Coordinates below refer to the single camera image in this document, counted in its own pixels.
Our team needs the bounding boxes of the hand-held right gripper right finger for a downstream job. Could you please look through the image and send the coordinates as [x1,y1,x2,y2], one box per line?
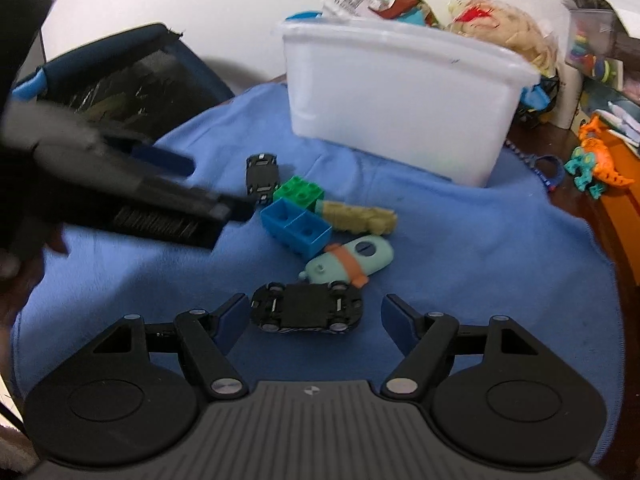
[381,294,543,402]

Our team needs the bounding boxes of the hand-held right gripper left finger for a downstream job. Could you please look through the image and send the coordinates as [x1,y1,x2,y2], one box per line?
[92,292,251,402]

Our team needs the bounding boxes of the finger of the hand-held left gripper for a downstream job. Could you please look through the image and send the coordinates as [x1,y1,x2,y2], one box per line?
[85,127,197,178]
[60,152,257,252]

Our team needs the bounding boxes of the white green toy race car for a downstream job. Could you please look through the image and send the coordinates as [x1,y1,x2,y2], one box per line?
[250,281,365,335]

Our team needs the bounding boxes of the white plastic container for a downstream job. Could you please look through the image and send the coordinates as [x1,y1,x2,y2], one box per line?
[277,17,542,188]

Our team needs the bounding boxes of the small dark blue toy car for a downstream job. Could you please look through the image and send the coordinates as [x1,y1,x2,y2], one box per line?
[245,152,279,206]

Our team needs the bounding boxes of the mint rocket toy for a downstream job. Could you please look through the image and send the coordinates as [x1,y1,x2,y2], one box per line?
[298,234,394,288]

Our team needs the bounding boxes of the dark blue mesh bag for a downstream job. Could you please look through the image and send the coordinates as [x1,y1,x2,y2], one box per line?
[12,22,236,136]

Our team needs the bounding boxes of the blue cloth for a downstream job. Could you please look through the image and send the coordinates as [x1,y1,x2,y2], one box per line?
[10,82,621,466]

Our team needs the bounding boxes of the green building block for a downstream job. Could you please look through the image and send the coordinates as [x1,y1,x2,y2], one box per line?
[273,175,325,213]

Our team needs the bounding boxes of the blue building block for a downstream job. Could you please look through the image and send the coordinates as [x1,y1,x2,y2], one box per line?
[260,197,333,260]

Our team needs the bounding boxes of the orange box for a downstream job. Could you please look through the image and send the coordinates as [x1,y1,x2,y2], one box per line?
[592,127,640,271]

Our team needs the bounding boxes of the orange teal dinosaur toy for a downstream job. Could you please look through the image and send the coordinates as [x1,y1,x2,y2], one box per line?
[565,115,635,198]

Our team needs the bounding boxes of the black net bag of toys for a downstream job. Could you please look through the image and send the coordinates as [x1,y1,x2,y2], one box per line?
[520,72,560,121]

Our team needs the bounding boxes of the green white toy bag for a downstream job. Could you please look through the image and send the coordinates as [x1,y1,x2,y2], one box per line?
[322,0,443,28]

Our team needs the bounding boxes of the white cylinder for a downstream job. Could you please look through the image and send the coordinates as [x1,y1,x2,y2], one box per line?
[550,65,585,131]

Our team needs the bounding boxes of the white pens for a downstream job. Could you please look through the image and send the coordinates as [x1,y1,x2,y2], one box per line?
[602,100,640,148]

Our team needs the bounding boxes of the clear bag of tan pieces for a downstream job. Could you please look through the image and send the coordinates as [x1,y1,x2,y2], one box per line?
[445,0,558,78]

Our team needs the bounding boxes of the clear box of colourful pieces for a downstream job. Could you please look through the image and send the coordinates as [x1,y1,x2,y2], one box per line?
[559,0,640,81]

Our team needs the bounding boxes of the blue beaded toy ring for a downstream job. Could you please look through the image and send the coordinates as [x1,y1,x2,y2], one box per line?
[505,137,566,193]

